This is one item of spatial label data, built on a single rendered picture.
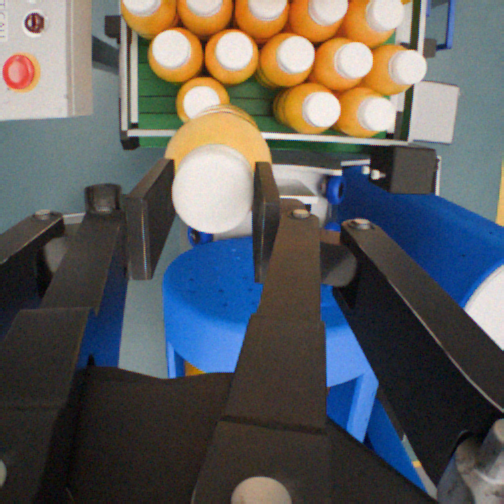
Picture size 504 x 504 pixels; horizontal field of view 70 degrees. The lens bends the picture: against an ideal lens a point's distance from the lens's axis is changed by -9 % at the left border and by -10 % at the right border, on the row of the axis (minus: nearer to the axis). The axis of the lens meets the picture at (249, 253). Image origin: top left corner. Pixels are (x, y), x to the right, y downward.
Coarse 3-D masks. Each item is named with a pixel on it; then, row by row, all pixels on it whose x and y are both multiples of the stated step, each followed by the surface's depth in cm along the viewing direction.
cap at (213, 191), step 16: (192, 160) 18; (208, 160) 18; (224, 160) 18; (240, 160) 19; (176, 176) 18; (192, 176) 18; (208, 176) 18; (224, 176) 18; (240, 176) 18; (176, 192) 18; (192, 192) 18; (208, 192) 18; (224, 192) 18; (240, 192) 18; (176, 208) 19; (192, 208) 19; (208, 208) 19; (224, 208) 19; (240, 208) 19; (192, 224) 19; (208, 224) 19; (224, 224) 19
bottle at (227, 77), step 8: (224, 32) 42; (240, 32) 42; (216, 40) 42; (208, 48) 43; (256, 48) 44; (208, 56) 43; (216, 56) 42; (256, 56) 44; (208, 64) 44; (216, 64) 43; (248, 64) 43; (256, 64) 45; (208, 72) 49; (216, 72) 44; (224, 72) 43; (232, 72) 43; (240, 72) 44; (248, 72) 44; (216, 80) 49; (224, 80) 46; (232, 80) 45; (240, 80) 46
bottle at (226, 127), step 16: (208, 112) 24; (224, 112) 23; (240, 112) 28; (192, 128) 21; (208, 128) 21; (224, 128) 21; (240, 128) 21; (256, 128) 24; (176, 144) 21; (192, 144) 20; (208, 144) 20; (224, 144) 20; (240, 144) 20; (256, 144) 21; (176, 160) 21; (256, 160) 21
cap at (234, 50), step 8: (232, 32) 39; (224, 40) 39; (232, 40) 39; (240, 40) 40; (248, 40) 40; (216, 48) 40; (224, 48) 40; (232, 48) 40; (240, 48) 40; (248, 48) 40; (224, 56) 40; (232, 56) 40; (240, 56) 40; (248, 56) 40; (224, 64) 40; (232, 64) 40; (240, 64) 40
